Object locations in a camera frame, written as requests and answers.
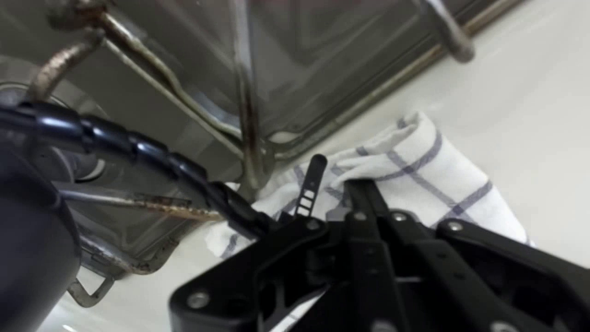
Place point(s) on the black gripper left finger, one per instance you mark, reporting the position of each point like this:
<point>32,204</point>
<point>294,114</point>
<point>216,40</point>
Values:
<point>246,289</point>

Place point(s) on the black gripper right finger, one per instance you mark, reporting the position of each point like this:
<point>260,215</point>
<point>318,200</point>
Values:
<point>480,283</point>

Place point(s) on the white checkered kitchen towel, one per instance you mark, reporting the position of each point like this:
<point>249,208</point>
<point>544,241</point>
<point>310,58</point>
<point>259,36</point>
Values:
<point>425,160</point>

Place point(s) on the metal burner grate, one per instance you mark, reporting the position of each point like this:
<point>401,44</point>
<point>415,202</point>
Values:
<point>249,93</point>

